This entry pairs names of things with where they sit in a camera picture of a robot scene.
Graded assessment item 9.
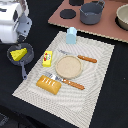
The toy fork wooden handle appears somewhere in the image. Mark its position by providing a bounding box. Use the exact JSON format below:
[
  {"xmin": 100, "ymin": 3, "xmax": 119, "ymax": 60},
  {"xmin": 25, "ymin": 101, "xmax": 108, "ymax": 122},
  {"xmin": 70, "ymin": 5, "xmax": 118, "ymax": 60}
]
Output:
[{"xmin": 44, "ymin": 71, "xmax": 86, "ymax": 91}]

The beige bowl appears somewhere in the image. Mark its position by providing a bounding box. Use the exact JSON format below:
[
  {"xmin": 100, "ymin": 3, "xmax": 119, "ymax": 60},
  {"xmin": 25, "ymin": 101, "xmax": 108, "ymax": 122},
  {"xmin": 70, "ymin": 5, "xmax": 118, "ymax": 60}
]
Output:
[{"xmin": 116, "ymin": 4, "xmax": 128, "ymax": 30}]

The yellow toy butter box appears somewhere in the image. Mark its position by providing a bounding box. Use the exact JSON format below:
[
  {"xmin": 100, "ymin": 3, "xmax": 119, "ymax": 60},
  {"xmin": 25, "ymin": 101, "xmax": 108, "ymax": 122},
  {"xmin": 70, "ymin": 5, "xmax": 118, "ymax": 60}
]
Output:
[{"xmin": 42, "ymin": 51, "xmax": 53, "ymax": 67}]

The black round burner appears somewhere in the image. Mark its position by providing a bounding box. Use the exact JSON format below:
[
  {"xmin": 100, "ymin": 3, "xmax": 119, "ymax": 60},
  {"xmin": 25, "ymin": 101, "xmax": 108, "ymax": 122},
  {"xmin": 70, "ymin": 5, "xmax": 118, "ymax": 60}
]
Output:
[
  {"xmin": 69, "ymin": 0, "xmax": 84, "ymax": 6},
  {"xmin": 60, "ymin": 9, "xmax": 76, "ymax": 19}
]

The black round burner back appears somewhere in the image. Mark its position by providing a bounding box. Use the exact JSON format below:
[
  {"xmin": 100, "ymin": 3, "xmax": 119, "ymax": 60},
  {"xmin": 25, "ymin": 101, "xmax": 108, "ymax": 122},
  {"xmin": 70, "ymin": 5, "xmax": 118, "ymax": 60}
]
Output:
[{"xmin": 69, "ymin": 0, "xmax": 84, "ymax": 6}]

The grey toy frying pan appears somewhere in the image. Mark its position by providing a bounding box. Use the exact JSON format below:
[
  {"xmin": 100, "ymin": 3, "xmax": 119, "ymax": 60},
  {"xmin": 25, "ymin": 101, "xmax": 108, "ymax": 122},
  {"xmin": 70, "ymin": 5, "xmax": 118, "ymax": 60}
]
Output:
[{"xmin": 7, "ymin": 43, "xmax": 34, "ymax": 79}]

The light blue milk carton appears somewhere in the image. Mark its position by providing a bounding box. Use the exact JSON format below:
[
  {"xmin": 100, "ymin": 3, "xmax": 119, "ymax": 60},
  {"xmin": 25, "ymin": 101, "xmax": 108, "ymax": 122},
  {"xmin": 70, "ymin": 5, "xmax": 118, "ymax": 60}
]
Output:
[{"xmin": 66, "ymin": 27, "xmax": 77, "ymax": 44}]

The orange toy bread loaf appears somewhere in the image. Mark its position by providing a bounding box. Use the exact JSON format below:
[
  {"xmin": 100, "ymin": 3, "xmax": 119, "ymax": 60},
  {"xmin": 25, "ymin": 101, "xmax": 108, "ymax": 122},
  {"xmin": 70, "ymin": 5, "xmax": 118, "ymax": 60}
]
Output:
[{"xmin": 36, "ymin": 75, "xmax": 61, "ymax": 95}]

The round wooden plate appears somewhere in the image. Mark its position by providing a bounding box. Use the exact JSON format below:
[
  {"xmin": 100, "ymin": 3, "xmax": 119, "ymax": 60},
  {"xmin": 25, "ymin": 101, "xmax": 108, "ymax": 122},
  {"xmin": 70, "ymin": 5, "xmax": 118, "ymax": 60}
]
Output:
[{"xmin": 55, "ymin": 55, "xmax": 83, "ymax": 79}]

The yellow toy cheese wedge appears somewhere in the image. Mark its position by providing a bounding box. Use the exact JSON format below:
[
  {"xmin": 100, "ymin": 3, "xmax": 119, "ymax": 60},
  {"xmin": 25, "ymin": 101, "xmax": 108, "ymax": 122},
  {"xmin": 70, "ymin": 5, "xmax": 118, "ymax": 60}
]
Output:
[{"xmin": 10, "ymin": 48, "xmax": 27, "ymax": 61}]

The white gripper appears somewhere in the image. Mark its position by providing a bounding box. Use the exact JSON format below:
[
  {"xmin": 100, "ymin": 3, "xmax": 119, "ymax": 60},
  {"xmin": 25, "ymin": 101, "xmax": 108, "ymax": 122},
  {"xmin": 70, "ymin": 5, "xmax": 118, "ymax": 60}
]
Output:
[{"xmin": 0, "ymin": 0, "xmax": 32, "ymax": 43}]

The pink toy stove board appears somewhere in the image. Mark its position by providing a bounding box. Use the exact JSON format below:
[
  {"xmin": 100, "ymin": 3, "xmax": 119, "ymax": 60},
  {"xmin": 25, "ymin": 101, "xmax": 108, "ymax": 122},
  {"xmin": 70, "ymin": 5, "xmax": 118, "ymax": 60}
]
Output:
[{"xmin": 48, "ymin": 0, "xmax": 128, "ymax": 43}]

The grey toy cooking pot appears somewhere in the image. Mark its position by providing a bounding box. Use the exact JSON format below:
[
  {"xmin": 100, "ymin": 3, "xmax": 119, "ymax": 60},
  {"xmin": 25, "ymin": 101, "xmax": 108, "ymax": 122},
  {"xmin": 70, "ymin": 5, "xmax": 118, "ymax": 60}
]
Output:
[{"xmin": 80, "ymin": 0, "xmax": 105, "ymax": 25}]

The black round burner front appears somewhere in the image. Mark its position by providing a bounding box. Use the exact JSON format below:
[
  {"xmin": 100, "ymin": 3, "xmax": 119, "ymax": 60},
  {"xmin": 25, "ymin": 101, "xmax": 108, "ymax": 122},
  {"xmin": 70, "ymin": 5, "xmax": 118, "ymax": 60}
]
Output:
[{"xmin": 60, "ymin": 9, "xmax": 76, "ymax": 19}]

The toy knife wooden handle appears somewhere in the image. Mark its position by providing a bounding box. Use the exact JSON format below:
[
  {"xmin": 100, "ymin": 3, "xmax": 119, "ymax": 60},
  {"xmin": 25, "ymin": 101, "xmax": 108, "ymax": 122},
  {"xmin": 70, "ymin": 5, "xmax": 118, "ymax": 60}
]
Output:
[{"xmin": 57, "ymin": 49, "xmax": 98, "ymax": 64}]

